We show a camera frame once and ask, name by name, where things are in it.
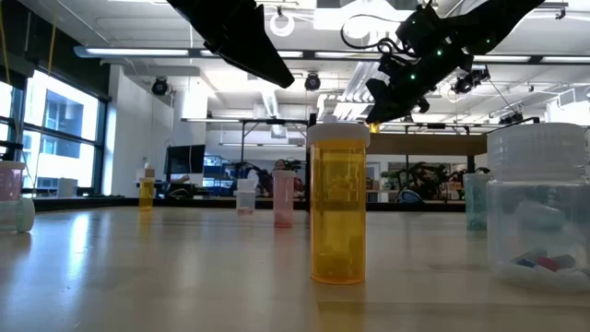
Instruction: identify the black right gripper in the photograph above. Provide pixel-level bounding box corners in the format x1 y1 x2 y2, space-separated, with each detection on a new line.
364 44 465 125

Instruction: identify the green pill bottle white cap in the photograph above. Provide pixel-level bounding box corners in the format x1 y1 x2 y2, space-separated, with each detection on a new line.
463 172 490 232

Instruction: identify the clear pill jar white cap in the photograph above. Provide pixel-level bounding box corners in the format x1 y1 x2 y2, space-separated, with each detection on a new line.
485 122 590 294
235 177 258 216
0 196 37 234

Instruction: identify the pink pill bottle white cap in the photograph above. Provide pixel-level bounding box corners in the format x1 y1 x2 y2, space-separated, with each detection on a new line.
0 160 27 203
271 169 297 230

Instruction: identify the wooden shelf board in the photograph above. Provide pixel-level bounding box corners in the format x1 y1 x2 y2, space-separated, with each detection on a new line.
366 132 489 157

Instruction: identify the white round ceiling fixture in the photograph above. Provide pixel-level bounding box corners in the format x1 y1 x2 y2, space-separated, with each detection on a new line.
269 11 296 38

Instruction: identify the long ceiling light bar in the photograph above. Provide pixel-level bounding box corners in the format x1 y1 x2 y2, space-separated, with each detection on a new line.
73 44 590 65

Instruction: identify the grey-blue chair back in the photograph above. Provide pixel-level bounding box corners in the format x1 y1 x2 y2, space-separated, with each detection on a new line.
398 188 423 205

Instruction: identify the black computer monitor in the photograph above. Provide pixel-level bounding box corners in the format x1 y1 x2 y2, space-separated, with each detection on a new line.
164 144 207 176

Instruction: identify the large dark-framed window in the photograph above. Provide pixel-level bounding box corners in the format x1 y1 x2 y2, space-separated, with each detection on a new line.
0 68 110 197

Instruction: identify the white box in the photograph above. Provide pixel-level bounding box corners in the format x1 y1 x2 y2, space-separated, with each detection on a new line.
57 177 78 198

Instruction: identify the background black metal frame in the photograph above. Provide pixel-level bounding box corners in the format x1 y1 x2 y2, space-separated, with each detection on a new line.
181 116 311 181

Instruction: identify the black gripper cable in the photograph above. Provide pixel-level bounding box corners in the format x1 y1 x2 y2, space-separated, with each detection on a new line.
339 12 403 54

